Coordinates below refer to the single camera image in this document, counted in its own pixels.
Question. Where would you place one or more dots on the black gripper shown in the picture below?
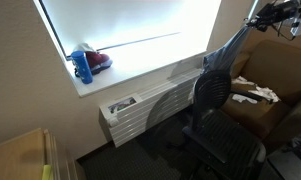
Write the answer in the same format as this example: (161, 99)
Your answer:
(276, 12)

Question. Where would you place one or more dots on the blue-grey cloth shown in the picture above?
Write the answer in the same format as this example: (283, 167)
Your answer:
(223, 55)

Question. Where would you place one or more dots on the black mesh office chair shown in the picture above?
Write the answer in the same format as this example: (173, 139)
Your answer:
(220, 140)

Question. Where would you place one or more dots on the tan leather armchair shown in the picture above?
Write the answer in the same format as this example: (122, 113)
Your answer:
(280, 71)

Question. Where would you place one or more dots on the white crumpled cloth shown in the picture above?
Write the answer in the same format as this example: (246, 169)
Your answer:
(240, 80)
(265, 93)
(243, 98)

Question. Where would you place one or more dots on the thin window blind rod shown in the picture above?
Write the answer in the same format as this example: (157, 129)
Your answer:
(140, 40)

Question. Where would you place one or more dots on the colourful label sticker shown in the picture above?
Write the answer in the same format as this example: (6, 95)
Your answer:
(122, 104)

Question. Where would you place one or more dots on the red and white shoe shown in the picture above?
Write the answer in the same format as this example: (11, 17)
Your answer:
(98, 60)

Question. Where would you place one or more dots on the white heater knob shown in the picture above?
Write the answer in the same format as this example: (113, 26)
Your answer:
(113, 122)

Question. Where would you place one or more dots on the blue water bottle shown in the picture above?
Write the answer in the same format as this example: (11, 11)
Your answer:
(82, 68)

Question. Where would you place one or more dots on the yellow marker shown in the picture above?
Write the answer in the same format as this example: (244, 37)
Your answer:
(47, 172)

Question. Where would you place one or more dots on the light wooden table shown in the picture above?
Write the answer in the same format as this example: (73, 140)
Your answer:
(20, 156)

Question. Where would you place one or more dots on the white wall heater unit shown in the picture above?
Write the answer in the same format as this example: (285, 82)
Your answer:
(150, 106)

